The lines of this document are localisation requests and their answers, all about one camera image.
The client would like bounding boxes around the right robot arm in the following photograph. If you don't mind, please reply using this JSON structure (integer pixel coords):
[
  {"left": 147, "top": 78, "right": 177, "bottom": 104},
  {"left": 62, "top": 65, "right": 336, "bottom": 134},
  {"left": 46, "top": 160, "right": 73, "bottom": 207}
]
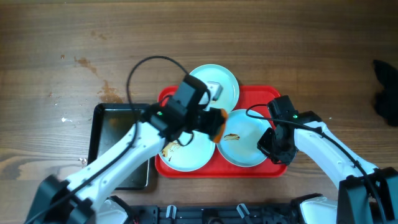
[{"left": 257, "top": 96, "right": 397, "bottom": 223}]

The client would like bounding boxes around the light blue top plate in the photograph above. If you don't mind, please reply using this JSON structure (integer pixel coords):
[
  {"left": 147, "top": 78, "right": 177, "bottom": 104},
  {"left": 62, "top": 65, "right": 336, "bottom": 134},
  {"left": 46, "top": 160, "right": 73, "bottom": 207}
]
[{"left": 190, "top": 64, "right": 239, "bottom": 113}]

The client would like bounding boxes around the light blue plate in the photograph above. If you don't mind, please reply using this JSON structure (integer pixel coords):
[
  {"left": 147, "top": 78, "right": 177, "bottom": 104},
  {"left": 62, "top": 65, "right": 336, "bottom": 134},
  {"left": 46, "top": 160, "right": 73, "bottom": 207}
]
[
  {"left": 190, "top": 64, "right": 239, "bottom": 113},
  {"left": 159, "top": 131, "right": 215, "bottom": 172},
  {"left": 217, "top": 109, "right": 271, "bottom": 167}
]

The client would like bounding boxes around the red plastic tray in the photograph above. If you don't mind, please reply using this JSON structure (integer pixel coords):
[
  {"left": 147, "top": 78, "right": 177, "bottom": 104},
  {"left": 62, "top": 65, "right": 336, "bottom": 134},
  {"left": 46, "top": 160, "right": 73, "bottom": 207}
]
[{"left": 155, "top": 85, "right": 287, "bottom": 179}]

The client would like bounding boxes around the green orange sponge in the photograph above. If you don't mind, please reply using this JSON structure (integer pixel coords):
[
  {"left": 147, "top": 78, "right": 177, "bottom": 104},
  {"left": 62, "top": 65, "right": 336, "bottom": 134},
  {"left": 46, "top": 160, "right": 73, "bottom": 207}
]
[{"left": 213, "top": 109, "right": 228, "bottom": 143}]

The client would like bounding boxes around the black cloth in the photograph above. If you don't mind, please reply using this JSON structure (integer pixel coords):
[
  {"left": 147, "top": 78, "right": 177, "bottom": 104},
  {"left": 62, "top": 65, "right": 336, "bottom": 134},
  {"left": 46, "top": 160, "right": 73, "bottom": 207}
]
[{"left": 373, "top": 60, "right": 397, "bottom": 127}]

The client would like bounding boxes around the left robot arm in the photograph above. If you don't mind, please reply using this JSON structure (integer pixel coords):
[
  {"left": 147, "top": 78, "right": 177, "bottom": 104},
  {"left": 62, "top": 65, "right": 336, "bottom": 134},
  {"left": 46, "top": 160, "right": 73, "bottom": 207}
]
[{"left": 26, "top": 75, "right": 228, "bottom": 223}]

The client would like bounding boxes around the black water tray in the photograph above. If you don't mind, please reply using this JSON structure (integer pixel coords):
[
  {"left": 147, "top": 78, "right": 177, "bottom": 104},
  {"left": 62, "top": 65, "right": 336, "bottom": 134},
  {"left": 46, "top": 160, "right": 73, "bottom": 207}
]
[{"left": 88, "top": 103, "right": 151, "bottom": 190}]

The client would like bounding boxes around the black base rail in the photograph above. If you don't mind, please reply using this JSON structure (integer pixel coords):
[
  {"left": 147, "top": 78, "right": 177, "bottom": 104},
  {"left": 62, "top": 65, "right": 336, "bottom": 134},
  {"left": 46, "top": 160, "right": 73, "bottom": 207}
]
[{"left": 93, "top": 203, "right": 312, "bottom": 224}]

